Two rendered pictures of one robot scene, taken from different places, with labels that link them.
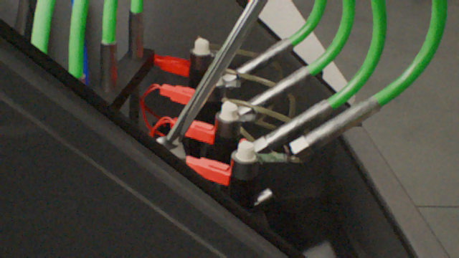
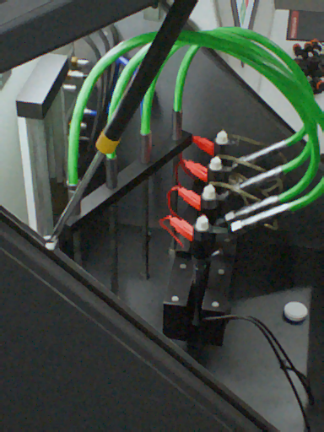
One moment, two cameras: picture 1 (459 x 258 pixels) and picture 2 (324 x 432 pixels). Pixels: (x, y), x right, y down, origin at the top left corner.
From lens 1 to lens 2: 0.54 m
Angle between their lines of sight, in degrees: 22
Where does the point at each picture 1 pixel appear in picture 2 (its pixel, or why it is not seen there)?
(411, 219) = not seen: outside the picture
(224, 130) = (203, 203)
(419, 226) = not seen: outside the picture
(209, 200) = (61, 272)
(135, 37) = (175, 126)
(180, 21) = (218, 114)
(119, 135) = (12, 236)
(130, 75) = (164, 153)
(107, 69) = (143, 149)
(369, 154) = not seen: outside the picture
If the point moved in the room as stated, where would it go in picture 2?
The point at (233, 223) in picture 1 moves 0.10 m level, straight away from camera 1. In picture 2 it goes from (72, 284) to (116, 232)
